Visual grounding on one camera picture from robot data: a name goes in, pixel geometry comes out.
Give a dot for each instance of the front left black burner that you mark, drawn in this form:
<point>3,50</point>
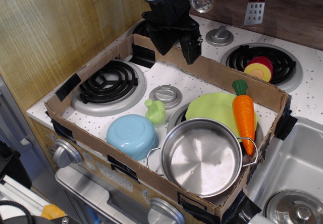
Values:
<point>113,89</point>

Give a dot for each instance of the stainless steel sink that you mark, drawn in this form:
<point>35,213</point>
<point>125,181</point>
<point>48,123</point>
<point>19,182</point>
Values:
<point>294,163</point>

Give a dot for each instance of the silver stove knob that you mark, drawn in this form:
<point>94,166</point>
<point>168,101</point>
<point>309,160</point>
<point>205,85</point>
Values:
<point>219,37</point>
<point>168,94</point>

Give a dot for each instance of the light blue plastic bowl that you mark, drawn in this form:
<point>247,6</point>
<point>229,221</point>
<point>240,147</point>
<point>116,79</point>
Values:
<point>134,135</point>

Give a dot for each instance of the left silver oven knob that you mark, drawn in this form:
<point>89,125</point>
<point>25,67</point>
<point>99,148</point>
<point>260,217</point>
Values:
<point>65,154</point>

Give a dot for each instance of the silver sink drain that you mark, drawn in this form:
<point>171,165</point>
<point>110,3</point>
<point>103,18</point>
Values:
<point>293,206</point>

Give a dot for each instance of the orange cloth scrap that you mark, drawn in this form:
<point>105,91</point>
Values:
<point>51,211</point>

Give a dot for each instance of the silver oven knob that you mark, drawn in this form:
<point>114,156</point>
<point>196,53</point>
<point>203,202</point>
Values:
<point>65,154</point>
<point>162,212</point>

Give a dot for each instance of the stainless steel pot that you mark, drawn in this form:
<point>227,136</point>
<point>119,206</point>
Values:
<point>203,157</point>

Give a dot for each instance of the silver centre stove knob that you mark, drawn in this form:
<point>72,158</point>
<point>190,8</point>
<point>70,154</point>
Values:
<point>168,94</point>

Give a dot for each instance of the silver oven door handle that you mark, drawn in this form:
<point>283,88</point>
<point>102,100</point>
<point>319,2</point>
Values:
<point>93,199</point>

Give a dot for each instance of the silver back stove knob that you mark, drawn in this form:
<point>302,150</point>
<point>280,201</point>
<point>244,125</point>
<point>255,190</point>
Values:
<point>219,37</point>

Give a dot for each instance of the brown cardboard fence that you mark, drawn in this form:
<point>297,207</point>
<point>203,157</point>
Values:
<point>212,72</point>

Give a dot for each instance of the back right black burner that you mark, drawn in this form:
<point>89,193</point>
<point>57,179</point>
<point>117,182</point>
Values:
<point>287,70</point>

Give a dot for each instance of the orange toy carrot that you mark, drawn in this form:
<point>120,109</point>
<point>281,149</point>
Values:
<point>243,110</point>

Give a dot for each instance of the green toy vegetable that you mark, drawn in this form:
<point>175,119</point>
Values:
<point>156,111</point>

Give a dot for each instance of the red yellow toy fruit half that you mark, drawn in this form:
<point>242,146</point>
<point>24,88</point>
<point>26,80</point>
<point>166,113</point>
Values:
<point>260,67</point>

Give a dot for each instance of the light green plastic plate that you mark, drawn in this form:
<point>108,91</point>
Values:
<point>215,106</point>

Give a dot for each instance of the right silver oven knob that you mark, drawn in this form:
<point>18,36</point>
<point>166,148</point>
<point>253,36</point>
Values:
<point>162,212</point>

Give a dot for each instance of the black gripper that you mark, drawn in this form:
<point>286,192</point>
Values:
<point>173,14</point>

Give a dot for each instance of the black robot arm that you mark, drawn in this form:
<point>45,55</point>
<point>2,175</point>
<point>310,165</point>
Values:
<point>168,22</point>

